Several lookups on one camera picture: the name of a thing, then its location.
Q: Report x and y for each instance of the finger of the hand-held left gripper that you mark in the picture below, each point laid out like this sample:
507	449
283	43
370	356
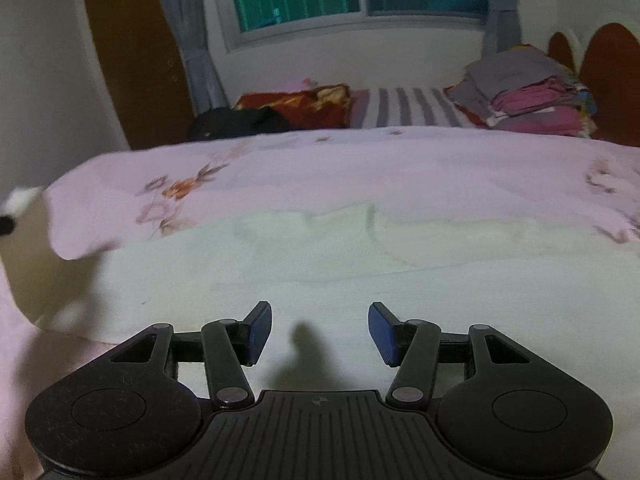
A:
5	225

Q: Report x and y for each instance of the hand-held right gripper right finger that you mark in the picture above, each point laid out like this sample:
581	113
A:
380	335

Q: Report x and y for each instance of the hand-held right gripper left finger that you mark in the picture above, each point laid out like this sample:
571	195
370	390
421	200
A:
260	335

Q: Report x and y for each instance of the white small garment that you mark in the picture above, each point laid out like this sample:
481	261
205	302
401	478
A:
300	270

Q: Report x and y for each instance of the stack of folded clothes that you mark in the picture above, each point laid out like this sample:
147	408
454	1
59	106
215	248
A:
530	90

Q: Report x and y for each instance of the pink floral bed sheet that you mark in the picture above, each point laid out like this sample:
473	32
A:
350	170

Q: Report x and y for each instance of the black bag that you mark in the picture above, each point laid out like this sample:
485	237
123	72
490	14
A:
235	122

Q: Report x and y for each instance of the brown wooden wardrobe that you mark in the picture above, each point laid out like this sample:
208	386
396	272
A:
130	50

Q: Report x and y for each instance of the grey striped pillow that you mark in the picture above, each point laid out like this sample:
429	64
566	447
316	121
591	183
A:
410	107

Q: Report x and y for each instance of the red floral blanket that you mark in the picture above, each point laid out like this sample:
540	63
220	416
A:
315	107

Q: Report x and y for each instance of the grey curtain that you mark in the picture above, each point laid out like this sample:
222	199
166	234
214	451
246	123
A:
500	5
195	35

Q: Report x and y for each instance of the brown wooden headboard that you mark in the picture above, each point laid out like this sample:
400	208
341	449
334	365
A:
612	70

